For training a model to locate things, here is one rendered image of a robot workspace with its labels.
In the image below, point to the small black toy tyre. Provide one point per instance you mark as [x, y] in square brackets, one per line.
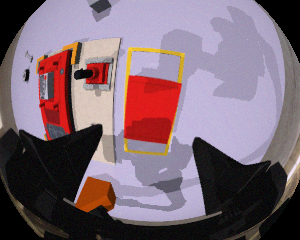
[26, 75]

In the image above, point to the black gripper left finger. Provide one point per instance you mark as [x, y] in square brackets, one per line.
[65, 159]

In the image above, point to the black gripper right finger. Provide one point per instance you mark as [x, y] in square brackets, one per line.
[221, 176]

